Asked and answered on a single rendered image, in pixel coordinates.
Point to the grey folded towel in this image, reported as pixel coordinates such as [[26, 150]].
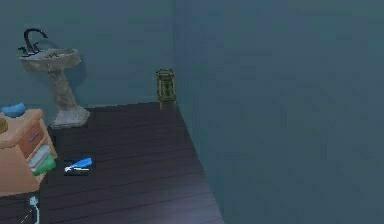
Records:
[[39, 156]]

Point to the olive round object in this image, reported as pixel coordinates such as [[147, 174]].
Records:
[[2, 126]]

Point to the orange wooden bathroom cabinet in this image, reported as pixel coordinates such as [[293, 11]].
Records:
[[15, 160]]

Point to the grey stone pedestal sink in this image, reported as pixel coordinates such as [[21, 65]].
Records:
[[63, 90]]

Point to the pale blue thin object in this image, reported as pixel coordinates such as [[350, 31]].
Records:
[[34, 206]]

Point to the black curved sink faucet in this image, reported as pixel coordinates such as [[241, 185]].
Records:
[[30, 41]]

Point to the blue bowl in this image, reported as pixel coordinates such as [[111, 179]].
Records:
[[14, 110]]

